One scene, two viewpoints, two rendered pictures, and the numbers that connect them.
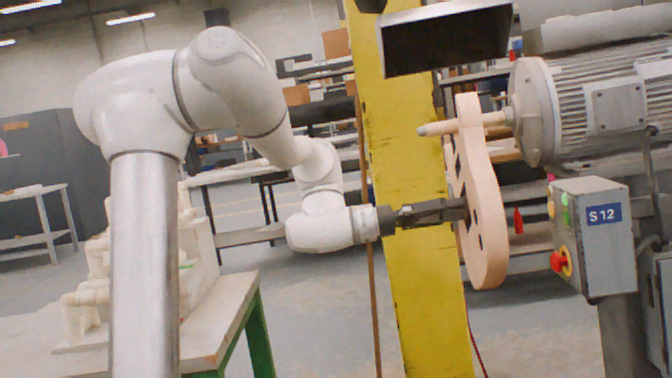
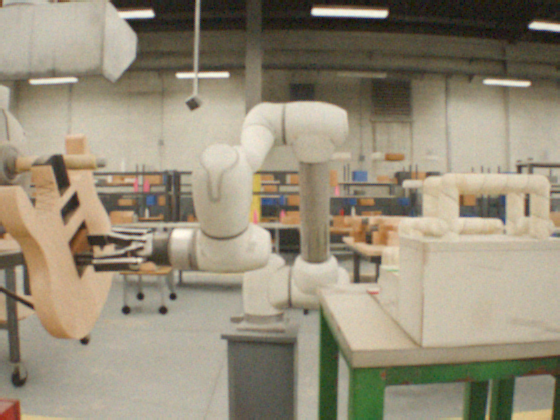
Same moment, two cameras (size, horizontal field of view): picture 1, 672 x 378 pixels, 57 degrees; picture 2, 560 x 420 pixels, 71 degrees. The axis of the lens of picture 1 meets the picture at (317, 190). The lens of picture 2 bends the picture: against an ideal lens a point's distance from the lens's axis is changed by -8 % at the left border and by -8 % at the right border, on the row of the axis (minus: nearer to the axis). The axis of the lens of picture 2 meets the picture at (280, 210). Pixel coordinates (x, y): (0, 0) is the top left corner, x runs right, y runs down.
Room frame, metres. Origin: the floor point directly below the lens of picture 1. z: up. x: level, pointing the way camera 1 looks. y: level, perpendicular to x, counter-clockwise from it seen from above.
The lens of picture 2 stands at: (2.34, 0.03, 1.16)
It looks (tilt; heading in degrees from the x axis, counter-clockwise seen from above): 1 degrees down; 175
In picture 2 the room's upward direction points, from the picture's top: straight up
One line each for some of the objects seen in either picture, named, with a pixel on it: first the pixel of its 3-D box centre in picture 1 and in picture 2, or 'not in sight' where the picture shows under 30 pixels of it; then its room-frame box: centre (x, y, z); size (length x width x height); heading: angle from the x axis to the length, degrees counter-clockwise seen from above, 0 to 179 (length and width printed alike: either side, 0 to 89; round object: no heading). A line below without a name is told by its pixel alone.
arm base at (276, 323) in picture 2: not in sight; (258, 318); (0.72, 0.09, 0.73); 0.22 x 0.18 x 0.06; 78
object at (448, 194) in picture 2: (185, 204); (448, 211); (1.68, 0.37, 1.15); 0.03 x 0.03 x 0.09
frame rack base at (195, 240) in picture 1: (160, 260); (481, 285); (1.64, 0.45, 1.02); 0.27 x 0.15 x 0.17; 86
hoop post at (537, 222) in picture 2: not in sight; (539, 211); (1.70, 0.53, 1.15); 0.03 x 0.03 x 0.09
